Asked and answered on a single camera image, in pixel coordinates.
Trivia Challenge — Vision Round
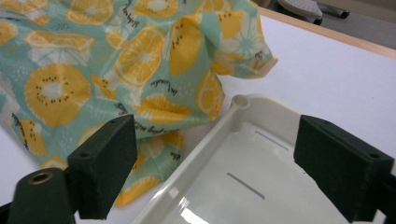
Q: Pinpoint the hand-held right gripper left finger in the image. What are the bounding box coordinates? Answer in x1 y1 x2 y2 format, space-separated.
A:
66 114 138 220

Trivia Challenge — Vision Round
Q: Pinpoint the white plastic tray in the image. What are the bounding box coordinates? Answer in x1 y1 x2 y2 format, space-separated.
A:
132 93 396 224

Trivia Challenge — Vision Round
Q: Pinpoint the office chair base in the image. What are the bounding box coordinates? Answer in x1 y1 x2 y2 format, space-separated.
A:
276 0 351 26

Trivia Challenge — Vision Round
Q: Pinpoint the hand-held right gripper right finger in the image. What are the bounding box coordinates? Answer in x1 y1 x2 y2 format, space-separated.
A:
293 114 395 224

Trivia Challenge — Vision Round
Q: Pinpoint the white table board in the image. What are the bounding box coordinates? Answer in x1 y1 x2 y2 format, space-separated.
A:
0 14 396 224

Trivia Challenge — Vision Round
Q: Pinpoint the wooden table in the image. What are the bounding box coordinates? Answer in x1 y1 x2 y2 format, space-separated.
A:
257 7 396 60

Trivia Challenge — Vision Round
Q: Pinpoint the fruit-print cloth bag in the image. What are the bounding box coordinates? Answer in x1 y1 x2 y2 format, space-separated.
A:
0 0 279 208

